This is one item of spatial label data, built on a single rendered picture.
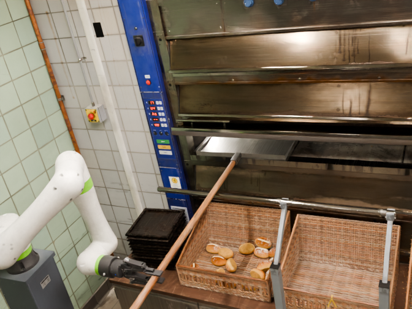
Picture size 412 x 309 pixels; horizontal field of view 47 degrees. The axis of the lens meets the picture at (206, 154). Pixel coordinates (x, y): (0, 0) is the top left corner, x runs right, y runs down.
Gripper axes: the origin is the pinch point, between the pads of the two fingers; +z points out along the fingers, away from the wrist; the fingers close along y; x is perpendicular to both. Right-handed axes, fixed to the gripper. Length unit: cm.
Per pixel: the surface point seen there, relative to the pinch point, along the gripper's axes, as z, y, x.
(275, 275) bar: 37, 26, -39
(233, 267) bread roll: 0, 54, -67
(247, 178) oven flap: 2, 13, -101
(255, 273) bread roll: 14, 53, -65
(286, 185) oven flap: 26, 15, -100
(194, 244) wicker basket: -28, 48, -75
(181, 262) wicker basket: -27, 47, -57
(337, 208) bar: 62, 0, -62
